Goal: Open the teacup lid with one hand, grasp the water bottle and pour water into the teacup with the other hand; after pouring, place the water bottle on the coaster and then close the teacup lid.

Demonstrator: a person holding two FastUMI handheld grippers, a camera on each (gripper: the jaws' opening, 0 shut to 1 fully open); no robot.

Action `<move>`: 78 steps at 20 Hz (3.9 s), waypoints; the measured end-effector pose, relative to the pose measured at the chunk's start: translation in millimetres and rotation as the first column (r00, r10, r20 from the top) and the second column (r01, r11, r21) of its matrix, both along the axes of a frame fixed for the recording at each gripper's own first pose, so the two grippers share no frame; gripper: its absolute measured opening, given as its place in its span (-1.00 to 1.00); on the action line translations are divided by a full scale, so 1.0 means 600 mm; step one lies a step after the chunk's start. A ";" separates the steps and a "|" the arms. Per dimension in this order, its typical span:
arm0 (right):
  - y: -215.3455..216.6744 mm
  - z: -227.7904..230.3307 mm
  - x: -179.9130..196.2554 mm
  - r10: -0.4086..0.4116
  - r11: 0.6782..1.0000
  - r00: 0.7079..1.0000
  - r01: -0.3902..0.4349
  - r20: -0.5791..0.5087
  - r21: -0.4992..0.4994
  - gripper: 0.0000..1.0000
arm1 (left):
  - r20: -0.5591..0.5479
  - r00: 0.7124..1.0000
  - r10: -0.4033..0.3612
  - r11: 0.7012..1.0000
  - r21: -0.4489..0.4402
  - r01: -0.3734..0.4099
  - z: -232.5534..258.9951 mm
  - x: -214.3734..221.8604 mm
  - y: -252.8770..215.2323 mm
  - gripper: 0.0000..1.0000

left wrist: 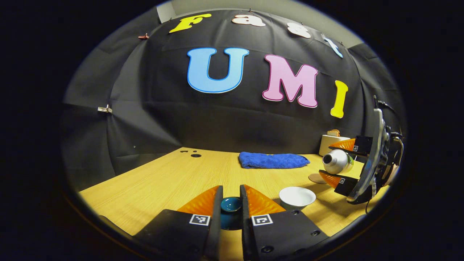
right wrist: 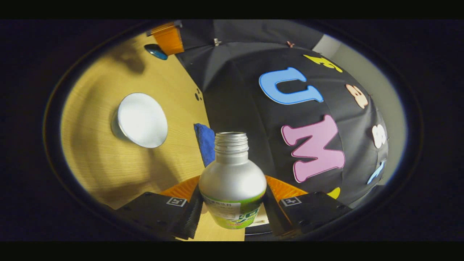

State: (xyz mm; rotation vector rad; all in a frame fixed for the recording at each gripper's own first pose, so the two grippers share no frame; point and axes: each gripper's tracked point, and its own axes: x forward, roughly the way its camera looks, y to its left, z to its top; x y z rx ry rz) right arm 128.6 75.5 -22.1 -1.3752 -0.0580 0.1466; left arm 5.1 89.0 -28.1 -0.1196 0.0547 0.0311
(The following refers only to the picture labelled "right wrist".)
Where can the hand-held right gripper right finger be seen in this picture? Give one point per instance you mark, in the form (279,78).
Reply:
(275,217)

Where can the black backdrop cloth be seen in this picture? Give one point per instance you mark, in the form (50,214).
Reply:
(235,90)

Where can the small red clip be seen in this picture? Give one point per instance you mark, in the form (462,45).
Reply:
(290,44)

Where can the dark teal teacup lid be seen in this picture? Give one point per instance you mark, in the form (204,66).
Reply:
(156,52)

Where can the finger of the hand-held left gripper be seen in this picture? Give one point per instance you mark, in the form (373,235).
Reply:
(168,40)

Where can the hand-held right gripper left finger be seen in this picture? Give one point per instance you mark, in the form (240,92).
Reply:
(192,221)

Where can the silver green water bottle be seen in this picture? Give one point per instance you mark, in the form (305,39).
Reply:
(232,181)

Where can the blue towel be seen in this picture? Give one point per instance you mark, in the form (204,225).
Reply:
(206,143)

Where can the small white clip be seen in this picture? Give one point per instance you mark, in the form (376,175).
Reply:
(216,41)

